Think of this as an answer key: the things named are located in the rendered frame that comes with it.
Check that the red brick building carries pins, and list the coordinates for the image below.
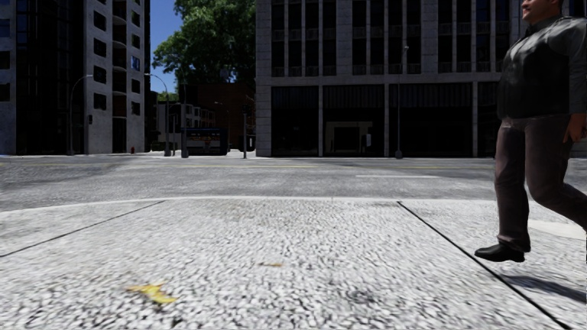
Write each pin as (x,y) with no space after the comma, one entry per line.
(229,105)

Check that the black bus shelter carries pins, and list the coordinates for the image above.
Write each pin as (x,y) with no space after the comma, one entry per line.
(204,140)

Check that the white low building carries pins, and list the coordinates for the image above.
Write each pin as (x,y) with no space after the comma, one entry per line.
(192,117)

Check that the grey pole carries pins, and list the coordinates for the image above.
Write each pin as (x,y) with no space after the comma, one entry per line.
(184,119)

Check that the grey street lamp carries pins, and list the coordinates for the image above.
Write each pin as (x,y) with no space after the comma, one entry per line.
(398,101)
(166,119)
(71,119)

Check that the pale concrete building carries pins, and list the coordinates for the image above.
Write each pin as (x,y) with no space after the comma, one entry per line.
(348,23)

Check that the trees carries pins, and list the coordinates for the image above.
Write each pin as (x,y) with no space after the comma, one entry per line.
(215,23)

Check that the grey concrete building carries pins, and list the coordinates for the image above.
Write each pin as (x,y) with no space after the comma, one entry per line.
(105,55)

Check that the person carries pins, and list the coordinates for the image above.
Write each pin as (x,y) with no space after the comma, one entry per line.
(536,82)

